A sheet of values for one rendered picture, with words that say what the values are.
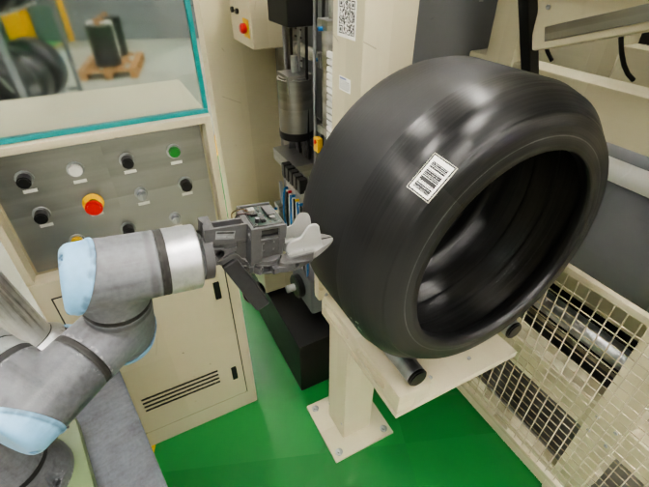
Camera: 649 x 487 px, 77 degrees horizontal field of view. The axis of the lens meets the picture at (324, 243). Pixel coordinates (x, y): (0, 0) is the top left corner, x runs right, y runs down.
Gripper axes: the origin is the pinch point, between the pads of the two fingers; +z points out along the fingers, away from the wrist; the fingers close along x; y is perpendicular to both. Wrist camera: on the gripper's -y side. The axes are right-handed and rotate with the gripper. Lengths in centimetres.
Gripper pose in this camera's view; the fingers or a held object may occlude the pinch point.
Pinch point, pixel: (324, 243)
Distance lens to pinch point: 67.6
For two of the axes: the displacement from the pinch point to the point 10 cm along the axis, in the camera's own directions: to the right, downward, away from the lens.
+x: -4.6, -5.3, 7.2
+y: 1.1, -8.3, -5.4
